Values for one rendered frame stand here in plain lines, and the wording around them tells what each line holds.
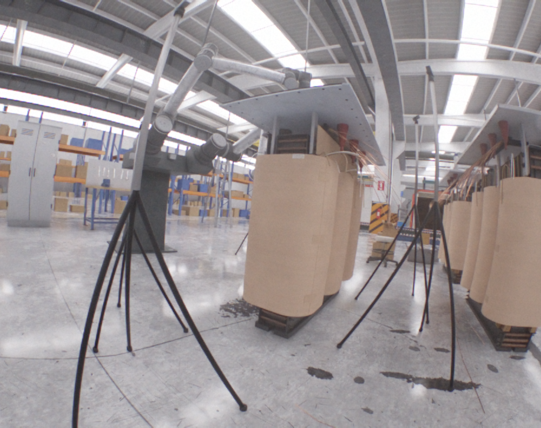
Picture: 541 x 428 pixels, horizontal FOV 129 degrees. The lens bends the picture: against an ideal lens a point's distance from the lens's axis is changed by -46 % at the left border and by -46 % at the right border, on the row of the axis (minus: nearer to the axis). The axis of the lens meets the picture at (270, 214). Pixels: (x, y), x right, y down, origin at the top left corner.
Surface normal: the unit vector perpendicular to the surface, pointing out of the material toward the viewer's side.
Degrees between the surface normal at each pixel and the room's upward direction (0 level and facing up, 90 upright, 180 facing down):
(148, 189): 90
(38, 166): 90
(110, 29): 90
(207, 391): 0
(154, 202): 90
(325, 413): 0
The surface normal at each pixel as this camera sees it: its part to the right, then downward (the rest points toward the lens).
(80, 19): 0.84, 0.11
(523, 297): -0.53, -0.03
